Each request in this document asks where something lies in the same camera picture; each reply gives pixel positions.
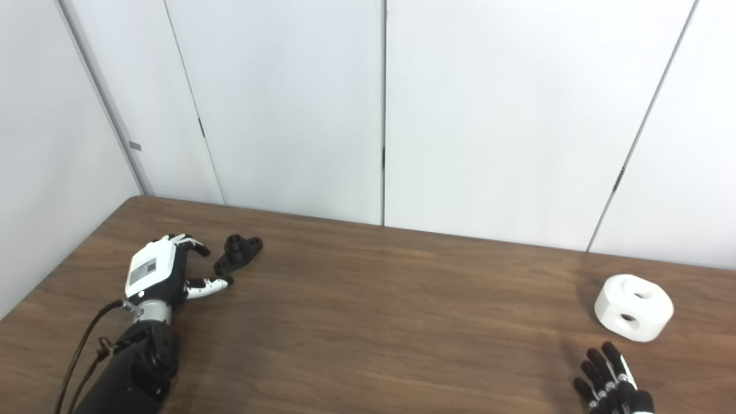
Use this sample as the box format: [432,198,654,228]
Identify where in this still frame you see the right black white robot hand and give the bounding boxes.
[573,342,656,414]

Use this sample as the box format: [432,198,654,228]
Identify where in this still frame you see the black flanged holder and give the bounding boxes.
[213,234,264,277]

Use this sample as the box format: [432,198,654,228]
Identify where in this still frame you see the round white plastic piece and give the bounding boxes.
[594,274,674,343]

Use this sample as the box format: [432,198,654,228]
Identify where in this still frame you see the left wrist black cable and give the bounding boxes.
[55,299,141,414]

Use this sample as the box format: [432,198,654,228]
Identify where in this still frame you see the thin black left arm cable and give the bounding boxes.
[68,338,117,414]

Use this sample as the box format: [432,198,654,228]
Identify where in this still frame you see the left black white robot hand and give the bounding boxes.
[125,233,235,305]

